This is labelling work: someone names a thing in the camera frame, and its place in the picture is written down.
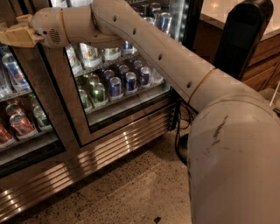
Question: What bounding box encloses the blue can front middle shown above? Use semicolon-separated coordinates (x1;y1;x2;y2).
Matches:
125;72;137;94

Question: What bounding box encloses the red can at edge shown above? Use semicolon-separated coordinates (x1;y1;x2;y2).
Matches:
0;123;14;147

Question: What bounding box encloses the white green can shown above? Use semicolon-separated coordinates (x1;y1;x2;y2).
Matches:
102;47;121;61
80;43;102;67

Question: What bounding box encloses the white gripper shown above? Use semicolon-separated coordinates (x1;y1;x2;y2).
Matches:
0;8;69;48

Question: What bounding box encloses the white green can front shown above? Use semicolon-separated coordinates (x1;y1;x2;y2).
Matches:
80;43;102;67

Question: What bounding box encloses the blue can front left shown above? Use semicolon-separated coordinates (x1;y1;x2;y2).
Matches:
109;77;123;99

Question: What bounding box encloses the red soda can rear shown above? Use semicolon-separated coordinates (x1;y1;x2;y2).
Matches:
5;103;24;117

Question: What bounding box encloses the blue can front right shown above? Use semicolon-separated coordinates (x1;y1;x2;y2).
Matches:
140;66;151;87

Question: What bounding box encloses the glass fridge door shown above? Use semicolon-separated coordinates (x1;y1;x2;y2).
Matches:
0;44;78;192
22;0;193;146

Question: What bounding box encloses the red soda can front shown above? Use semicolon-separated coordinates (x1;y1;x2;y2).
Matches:
10;114;36;138

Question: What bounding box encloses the tall silver blue can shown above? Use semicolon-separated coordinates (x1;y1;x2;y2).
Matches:
122;41;137;55

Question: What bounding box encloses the black power cable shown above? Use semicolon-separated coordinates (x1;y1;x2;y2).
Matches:
174;99;193;165

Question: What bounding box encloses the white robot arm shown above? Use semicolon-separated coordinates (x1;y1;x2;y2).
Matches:
0;0;280;224

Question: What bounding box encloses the green soda can left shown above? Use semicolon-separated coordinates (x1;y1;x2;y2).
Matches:
33;106;52;130

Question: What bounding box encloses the white green can right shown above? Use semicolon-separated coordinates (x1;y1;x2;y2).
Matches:
102;47;121;61

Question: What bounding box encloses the green can bottom shelf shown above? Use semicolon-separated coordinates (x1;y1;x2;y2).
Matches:
92;83;108;107

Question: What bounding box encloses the black tower fan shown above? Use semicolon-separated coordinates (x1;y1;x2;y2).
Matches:
178;0;275;165

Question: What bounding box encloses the red soda can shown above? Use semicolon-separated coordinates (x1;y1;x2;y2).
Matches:
10;114;36;138
5;103;24;117

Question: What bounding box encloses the wooden counter cabinet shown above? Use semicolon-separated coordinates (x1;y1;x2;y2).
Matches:
193;0;280;91

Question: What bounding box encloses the stainless steel display fridge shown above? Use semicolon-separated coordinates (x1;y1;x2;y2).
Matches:
0;0;205;224

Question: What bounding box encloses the tall silver can right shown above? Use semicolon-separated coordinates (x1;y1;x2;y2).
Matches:
156;12;172;34

